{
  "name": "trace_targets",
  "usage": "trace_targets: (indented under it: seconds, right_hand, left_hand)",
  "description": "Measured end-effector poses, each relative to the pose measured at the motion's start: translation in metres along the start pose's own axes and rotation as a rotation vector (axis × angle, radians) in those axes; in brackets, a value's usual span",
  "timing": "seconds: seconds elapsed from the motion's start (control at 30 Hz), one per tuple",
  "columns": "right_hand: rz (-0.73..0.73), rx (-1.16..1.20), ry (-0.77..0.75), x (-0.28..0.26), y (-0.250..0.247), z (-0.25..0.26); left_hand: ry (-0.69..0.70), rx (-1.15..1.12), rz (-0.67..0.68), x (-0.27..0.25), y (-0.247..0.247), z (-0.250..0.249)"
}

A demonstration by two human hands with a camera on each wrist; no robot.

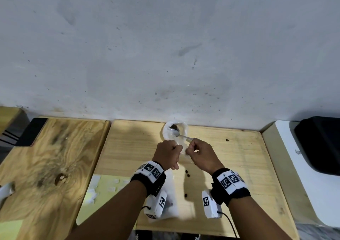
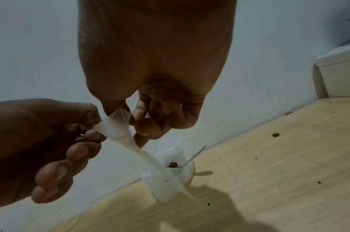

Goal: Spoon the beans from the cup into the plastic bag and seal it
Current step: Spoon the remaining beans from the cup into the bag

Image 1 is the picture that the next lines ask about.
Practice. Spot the person's right hand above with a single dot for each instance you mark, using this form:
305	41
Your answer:
204	156

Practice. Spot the person's left hand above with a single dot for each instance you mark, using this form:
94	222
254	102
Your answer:
166	155

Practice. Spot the metal spoon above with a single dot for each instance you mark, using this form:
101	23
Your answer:
183	136

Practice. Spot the dark seeds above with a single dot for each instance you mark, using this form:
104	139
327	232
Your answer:
170	202

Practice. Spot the person's left forearm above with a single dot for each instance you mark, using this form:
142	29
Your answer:
106	213

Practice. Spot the person's right forearm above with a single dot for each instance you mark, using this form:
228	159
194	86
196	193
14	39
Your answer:
255	218

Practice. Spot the person's legs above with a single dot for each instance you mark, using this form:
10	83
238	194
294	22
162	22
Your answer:
167	235

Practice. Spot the black left wristband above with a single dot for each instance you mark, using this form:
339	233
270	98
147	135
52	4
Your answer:
148	178

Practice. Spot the black wristband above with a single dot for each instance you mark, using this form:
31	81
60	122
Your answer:
229	186
148	178

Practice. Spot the black right wristband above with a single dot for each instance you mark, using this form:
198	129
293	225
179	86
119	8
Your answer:
229	186

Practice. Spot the yellow label backing sheet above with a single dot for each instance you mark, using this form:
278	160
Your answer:
106	200

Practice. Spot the white cabinet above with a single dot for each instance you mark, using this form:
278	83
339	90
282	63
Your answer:
287	173

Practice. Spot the small grey scrap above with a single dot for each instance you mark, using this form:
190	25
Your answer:
297	151

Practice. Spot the black bag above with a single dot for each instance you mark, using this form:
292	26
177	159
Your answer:
320	144

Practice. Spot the black flat phone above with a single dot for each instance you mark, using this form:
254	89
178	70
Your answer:
32	132

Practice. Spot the dark grey furniture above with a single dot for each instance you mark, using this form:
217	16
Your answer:
10	139

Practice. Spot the yellow paper sheet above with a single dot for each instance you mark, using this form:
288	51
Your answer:
10	230

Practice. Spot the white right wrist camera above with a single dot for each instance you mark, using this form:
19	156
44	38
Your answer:
209	204

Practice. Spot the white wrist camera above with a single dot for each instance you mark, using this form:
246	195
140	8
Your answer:
209	204
156	204

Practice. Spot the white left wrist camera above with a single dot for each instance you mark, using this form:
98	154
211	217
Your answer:
156	204

